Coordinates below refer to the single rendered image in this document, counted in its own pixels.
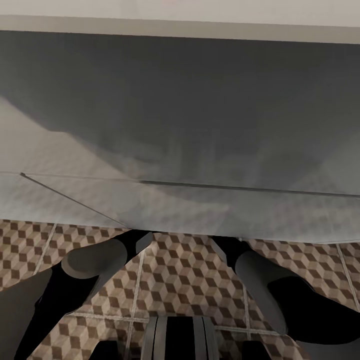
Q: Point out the furniture sink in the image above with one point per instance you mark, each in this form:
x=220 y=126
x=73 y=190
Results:
x=233 y=118

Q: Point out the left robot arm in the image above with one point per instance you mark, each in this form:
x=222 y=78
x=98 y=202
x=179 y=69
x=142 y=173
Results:
x=30 y=309

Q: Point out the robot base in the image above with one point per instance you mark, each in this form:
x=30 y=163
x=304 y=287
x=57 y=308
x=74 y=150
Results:
x=251 y=350

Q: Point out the robot trunk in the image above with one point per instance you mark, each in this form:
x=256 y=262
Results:
x=180 y=338

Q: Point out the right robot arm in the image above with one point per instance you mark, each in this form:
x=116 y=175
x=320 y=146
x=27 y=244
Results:
x=322 y=327

